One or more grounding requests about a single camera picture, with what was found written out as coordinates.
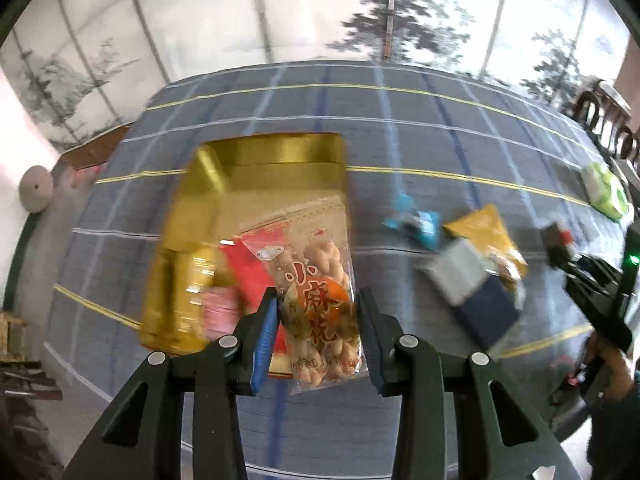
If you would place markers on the blue candy wrapper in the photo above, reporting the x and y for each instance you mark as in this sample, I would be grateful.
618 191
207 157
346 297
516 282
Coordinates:
420 225

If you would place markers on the green tissue pack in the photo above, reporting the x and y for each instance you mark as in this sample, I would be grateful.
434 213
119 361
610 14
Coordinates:
605 192

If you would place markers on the dark wooden chair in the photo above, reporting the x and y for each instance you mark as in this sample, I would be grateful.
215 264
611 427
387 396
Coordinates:
629 145
600 105

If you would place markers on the pink snack packet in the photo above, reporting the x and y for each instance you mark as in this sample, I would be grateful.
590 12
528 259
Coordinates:
220 310

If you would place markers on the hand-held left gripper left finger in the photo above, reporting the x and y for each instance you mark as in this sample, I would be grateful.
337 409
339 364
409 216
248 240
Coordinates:
265 340

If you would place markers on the small clear packet red label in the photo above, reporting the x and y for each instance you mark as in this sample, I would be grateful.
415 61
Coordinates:
555 237

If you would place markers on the yellow packet with line drawing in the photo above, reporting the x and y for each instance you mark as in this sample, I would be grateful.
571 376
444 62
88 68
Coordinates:
480 232

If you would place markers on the person's right hand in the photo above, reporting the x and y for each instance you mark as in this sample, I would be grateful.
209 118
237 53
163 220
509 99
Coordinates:
615 367

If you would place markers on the round grey disc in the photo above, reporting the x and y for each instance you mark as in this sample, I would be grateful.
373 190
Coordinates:
35 187

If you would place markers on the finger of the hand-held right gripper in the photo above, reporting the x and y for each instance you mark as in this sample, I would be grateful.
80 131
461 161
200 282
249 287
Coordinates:
595 275

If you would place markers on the grey and navy snack packet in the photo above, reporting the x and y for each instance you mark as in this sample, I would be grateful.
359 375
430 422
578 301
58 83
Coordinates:
480 305

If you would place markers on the red tin box gold inside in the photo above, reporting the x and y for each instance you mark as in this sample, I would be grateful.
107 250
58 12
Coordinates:
260 160

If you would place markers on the light wooden frame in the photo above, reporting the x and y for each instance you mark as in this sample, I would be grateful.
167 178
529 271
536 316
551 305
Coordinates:
12 332

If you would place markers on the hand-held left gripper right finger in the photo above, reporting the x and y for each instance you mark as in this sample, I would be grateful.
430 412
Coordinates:
370 340

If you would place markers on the red snack packet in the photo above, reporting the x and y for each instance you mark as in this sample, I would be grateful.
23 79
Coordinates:
245 270

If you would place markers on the painted landscape folding screen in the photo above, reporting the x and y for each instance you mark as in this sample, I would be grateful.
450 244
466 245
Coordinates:
200 20

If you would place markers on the large glossy yellow snack packet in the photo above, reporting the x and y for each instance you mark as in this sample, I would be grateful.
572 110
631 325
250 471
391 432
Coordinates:
196 270

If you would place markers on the clear packet of twisted dough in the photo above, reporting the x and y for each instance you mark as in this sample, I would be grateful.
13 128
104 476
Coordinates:
320 280

